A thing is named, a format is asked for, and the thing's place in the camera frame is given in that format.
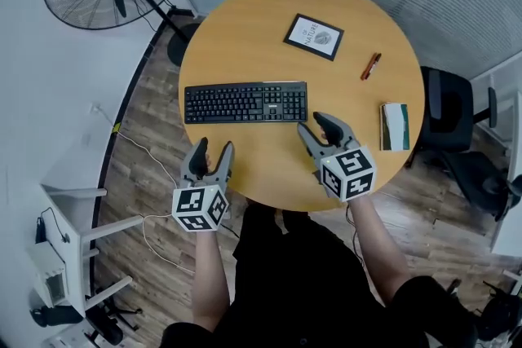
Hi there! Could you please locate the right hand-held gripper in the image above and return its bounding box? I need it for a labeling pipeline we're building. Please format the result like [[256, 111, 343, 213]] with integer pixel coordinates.
[[296, 111, 378, 203]]

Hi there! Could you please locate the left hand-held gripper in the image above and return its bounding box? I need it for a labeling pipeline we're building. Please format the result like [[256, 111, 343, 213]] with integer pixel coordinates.
[[171, 136, 236, 234]]

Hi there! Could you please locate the black keyboard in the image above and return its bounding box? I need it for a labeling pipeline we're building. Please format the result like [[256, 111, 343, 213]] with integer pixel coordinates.
[[184, 81, 309, 126]]

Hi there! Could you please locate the person's left forearm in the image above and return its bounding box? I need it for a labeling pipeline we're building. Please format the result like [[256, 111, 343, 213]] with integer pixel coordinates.
[[190, 222, 232, 333]]

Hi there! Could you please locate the person's right forearm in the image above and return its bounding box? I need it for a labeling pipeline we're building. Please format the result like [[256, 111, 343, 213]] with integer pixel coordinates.
[[346, 193, 413, 307]]

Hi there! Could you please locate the white and green book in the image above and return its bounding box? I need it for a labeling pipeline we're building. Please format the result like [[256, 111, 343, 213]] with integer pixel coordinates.
[[378, 102, 410, 153]]

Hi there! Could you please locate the brown pen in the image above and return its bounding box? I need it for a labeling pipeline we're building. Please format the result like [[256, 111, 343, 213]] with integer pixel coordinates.
[[360, 52, 383, 81]]

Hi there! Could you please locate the black framed picture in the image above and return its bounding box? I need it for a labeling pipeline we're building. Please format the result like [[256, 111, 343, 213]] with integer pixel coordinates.
[[282, 13, 346, 62]]

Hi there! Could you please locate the black office chair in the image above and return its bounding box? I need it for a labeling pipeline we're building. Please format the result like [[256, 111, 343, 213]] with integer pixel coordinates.
[[442, 150, 522, 222], [407, 65, 499, 168]]

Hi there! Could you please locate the round wooden table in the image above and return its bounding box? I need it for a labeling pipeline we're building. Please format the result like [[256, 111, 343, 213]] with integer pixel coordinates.
[[178, 0, 426, 213]]

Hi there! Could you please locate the person's black clothing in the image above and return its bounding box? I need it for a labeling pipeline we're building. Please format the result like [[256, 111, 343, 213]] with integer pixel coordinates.
[[158, 203, 478, 348]]

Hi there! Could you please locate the white metal rack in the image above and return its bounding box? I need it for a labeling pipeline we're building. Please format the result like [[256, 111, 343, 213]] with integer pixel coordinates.
[[24, 183, 144, 348]]

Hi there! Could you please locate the black power adapter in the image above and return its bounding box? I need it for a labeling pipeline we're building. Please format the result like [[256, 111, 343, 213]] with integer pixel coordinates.
[[34, 215, 47, 244]]

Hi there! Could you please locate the white box device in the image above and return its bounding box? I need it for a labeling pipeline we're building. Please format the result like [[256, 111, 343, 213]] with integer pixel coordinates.
[[27, 242, 69, 309]]

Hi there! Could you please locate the black wheeled base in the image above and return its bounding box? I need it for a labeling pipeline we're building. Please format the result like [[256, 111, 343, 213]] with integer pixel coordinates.
[[83, 297, 144, 347]]

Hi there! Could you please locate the black handheld device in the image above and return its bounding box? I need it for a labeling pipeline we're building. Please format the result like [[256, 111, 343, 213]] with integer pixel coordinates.
[[30, 304, 85, 329]]

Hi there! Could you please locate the black equipment pile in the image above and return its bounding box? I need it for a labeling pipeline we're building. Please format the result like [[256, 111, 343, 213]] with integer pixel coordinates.
[[446, 277, 522, 343]]

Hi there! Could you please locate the white cable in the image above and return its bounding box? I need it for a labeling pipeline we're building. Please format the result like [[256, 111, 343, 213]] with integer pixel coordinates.
[[94, 108, 197, 275]]

